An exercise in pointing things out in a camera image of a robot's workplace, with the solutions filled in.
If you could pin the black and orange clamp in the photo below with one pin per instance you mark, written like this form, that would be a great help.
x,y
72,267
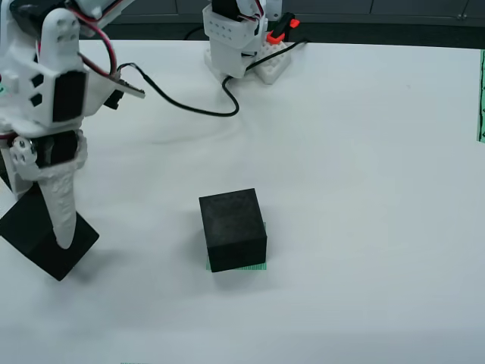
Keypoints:
x,y
282,26

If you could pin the green square paper marker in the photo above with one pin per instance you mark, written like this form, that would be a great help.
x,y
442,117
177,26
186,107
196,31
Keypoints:
x,y
257,267

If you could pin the grey cabinet row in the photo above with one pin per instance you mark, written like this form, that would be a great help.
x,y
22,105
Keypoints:
x,y
417,9

